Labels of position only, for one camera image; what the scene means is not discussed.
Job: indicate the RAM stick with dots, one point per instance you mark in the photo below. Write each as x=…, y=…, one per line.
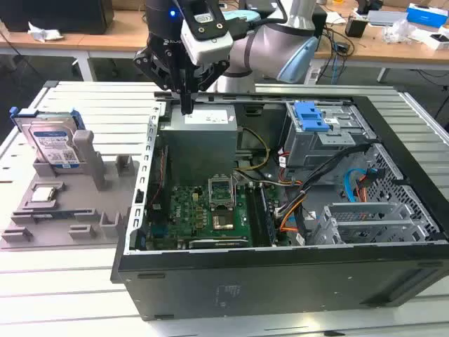
x=267, y=217
x=52, y=214

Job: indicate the crumpled white paper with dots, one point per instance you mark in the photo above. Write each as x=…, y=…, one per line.
x=43, y=33

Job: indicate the blue white carton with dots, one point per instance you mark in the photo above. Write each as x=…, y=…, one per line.
x=428, y=15

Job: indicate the black speaker box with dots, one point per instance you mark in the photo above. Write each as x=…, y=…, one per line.
x=321, y=21

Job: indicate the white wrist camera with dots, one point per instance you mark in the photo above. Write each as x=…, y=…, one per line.
x=210, y=45

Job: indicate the black RAM slot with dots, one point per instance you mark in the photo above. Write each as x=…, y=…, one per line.
x=252, y=217

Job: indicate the large black box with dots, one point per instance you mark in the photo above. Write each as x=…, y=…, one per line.
x=70, y=17

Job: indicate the blue plastic drive latch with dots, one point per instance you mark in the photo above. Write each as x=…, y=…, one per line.
x=308, y=117

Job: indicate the clear plastic bag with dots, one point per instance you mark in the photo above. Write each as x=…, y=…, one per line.
x=396, y=33

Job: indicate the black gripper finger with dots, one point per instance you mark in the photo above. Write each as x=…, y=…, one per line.
x=210, y=75
x=154, y=66

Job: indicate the metal optical drive cage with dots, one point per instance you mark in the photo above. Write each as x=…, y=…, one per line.
x=308, y=151

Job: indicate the white open box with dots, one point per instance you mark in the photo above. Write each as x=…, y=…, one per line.
x=435, y=40

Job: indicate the silver CPU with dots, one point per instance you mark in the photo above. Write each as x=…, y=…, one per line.
x=43, y=194

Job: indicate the small black box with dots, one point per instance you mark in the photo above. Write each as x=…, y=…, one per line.
x=356, y=28

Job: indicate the grey power supply unit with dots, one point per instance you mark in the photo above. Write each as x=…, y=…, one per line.
x=200, y=147

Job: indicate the green motherboard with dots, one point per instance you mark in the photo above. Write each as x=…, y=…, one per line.
x=186, y=217

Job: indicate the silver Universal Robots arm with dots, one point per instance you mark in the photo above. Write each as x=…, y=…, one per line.
x=266, y=45

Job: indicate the grey parts rack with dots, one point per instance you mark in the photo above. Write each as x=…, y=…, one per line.
x=80, y=207

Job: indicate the white power strip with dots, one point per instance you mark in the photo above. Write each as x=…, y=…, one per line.
x=312, y=75

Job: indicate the grey flat device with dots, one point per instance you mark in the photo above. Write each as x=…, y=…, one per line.
x=389, y=17

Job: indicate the black PC case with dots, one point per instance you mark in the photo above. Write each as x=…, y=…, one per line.
x=280, y=288

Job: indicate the metal disk bay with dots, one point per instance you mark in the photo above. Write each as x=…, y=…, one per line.
x=368, y=224

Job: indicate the CPU socket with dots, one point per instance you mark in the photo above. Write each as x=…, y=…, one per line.
x=223, y=222

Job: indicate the black graphics card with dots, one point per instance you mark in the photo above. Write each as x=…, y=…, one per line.
x=217, y=243

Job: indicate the hard disk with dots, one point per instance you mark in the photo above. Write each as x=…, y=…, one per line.
x=52, y=140

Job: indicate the wooden desk white frame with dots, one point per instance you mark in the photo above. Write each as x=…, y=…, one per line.
x=105, y=42
x=386, y=52

